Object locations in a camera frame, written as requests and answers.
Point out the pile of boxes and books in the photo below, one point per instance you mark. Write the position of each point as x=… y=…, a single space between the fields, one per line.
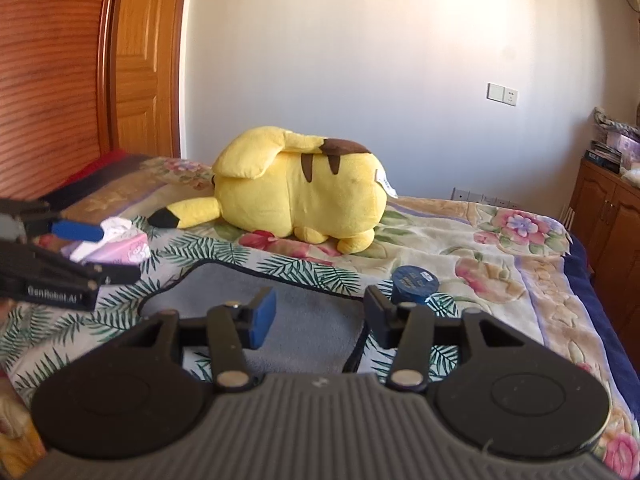
x=615 y=146

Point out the purple and grey towel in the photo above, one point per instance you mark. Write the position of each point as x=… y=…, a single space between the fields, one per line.
x=313 y=331

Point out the white wall switch socket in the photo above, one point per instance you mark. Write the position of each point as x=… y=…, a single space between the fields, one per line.
x=502 y=95

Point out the white wall power strip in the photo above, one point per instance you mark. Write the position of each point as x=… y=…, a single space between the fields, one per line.
x=466 y=196

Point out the red and dark pillow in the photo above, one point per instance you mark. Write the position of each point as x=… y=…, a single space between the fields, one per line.
x=93 y=177

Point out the wooden slatted headboard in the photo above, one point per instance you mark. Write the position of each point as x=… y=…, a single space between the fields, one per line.
x=49 y=93

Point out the wooden side cabinet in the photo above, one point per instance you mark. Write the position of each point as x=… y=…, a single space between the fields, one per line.
x=606 y=221

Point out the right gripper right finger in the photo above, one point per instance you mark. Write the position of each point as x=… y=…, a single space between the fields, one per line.
x=408 y=330

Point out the wooden door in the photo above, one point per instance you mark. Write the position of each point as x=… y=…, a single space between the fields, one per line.
x=143 y=76

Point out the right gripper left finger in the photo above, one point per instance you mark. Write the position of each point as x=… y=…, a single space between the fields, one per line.
x=233 y=328

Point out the palm leaf print cloth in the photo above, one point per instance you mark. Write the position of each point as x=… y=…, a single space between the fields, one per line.
x=37 y=341

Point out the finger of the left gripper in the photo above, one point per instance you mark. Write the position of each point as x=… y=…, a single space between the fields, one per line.
x=52 y=223
x=32 y=263

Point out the pink tissue box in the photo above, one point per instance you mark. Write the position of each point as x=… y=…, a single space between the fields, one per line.
x=122 y=243

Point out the yellow Pikachu plush toy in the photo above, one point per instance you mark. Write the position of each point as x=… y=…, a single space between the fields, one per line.
x=291 y=184

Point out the dark blue cup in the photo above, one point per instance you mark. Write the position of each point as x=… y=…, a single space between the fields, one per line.
x=413 y=284

